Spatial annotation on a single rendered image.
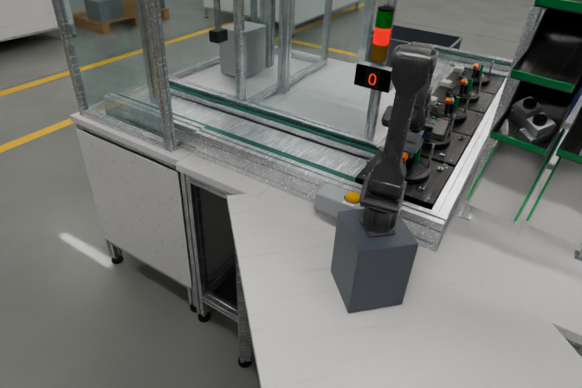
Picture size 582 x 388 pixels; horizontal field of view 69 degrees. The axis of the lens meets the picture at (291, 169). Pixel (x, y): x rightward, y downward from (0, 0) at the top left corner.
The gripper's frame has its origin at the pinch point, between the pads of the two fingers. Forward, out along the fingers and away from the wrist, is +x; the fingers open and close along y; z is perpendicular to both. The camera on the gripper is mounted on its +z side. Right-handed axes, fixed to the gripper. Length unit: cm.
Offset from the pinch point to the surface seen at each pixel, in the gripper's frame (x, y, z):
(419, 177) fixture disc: 6.6, -4.9, -11.3
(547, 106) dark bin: -7.3, -30.3, 12.8
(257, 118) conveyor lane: 19, 64, -5
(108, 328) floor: 50, 104, -111
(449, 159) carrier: 20.7, -9.3, 2.0
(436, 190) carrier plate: 7.7, -10.5, -13.3
